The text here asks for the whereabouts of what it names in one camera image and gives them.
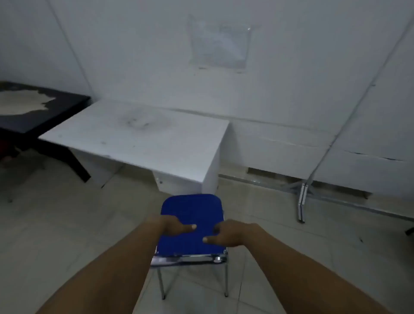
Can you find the white table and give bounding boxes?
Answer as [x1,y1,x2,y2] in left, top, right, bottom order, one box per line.
[38,99,230,195]

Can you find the person's left hand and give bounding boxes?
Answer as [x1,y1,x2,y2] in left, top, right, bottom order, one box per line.
[146,215,197,242]

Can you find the person's left forearm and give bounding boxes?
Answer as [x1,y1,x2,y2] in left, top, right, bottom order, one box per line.
[35,217,162,314]

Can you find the clear plastic sheet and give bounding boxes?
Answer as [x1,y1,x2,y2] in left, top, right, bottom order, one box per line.
[187,14,253,70]

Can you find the metal floor rail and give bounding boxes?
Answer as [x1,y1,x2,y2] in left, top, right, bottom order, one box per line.
[218,174,414,224]

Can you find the black table with worn top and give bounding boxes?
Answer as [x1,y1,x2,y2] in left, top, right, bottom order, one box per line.
[0,81,92,184]

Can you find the person's right hand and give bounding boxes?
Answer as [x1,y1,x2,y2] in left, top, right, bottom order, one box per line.
[203,220,261,249]

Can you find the white metal floor bracket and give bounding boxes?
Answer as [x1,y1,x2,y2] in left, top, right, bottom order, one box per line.
[296,182,308,224]

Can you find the blue metal-framed chair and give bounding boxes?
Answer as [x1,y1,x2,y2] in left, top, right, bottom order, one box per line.
[150,194,230,300]

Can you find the person's right forearm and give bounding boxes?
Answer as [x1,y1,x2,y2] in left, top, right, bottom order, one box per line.
[241,225,393,314]

